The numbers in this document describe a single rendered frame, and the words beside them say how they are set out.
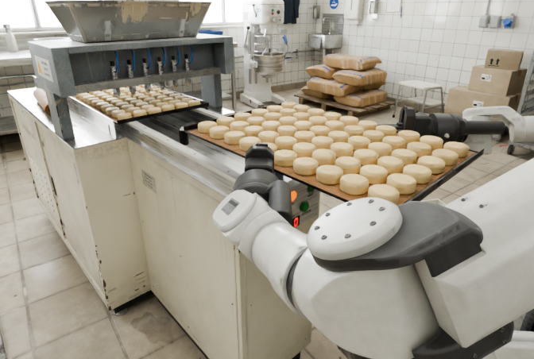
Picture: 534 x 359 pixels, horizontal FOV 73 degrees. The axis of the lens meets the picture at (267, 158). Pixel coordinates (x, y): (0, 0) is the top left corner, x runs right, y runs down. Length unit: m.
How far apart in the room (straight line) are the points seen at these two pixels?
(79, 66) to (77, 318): 1.12
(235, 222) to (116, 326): 1.47
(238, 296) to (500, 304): 0.90
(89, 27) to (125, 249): 0.88
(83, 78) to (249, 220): 1.13
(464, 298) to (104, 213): 1.42
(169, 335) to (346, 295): 1.52
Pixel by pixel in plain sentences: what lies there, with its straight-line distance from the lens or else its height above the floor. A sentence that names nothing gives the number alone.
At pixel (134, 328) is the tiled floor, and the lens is 1.84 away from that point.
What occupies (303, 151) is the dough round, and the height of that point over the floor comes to 1.01.
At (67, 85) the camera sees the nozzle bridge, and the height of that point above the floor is 1.06.
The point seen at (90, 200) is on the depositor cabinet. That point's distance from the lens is 1.53.
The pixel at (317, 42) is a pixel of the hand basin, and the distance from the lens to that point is 5.93.
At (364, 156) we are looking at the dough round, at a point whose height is 1.02.
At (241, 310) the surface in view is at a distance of 1.15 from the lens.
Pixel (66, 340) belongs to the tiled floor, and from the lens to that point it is 1.91.
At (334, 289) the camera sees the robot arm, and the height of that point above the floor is 1.10.
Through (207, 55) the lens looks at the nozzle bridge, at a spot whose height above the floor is 1.10.
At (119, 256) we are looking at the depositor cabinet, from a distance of 1.69.
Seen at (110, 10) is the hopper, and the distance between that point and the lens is 1.46.
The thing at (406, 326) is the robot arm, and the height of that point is 1.08.
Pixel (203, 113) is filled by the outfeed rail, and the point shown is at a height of 0.89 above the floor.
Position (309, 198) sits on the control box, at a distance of 1.08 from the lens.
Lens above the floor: 1.30
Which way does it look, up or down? 23 degrees down
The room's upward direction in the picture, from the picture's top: straight up
